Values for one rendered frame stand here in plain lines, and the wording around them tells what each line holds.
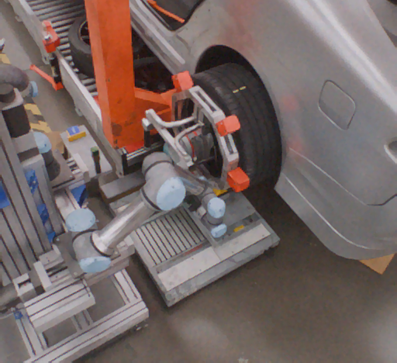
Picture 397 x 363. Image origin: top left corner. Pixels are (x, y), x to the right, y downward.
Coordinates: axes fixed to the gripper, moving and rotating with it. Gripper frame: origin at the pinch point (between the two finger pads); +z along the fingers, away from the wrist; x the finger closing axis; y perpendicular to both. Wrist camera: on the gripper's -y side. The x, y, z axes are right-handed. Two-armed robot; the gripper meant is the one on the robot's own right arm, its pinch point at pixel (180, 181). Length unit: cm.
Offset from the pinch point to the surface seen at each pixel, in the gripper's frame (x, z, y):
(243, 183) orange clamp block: -24.3, -18.8, 4.4
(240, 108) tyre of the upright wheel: -33.7, 2.9, 31.6
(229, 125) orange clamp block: -22.5, -3.6, 31.5
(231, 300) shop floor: -16, -38, -83
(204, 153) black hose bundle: -10.9, -2.6, 17.8
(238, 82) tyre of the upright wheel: -41, 15, 35
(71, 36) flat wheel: -13, 182, -33
